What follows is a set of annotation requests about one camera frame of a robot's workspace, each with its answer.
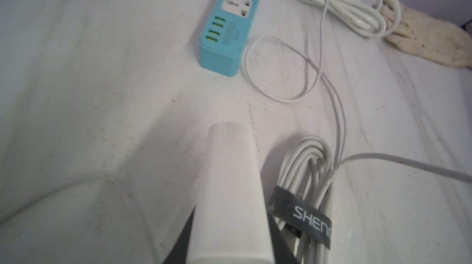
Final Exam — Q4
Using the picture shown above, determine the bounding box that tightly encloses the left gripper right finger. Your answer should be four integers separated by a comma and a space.
267, 213, 299, 264

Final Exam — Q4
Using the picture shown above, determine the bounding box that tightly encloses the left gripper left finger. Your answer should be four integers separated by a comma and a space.
163, 209, 195, 264

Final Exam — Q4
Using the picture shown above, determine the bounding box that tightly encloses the white charger cable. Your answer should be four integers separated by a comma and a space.
0, 0, 472, 264

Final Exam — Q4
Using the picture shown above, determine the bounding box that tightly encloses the turquoise power strip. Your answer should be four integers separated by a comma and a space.
198, 0, 259, 77

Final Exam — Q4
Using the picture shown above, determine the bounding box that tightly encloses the cream knitted glove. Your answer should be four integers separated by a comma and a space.
384, 4, 472, 68

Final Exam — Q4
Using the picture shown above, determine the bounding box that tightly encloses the black velcro cable strap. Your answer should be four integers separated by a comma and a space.
268, 185, 333, 250

